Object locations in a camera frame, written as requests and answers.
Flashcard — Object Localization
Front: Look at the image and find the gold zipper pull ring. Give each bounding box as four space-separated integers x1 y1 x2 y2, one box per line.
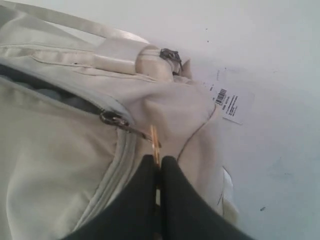
149 124 163 176

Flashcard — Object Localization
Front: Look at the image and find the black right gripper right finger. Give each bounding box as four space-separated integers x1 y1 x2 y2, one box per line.
160 156 251 240

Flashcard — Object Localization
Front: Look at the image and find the beige duffel bag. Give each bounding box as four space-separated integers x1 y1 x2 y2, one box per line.
0 0 239 240

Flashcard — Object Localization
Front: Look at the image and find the white barcode price tag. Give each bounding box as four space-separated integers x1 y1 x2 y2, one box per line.
202 67 255 125

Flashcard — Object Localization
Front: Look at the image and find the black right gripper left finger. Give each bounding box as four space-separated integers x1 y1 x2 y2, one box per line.
64 155 157 240

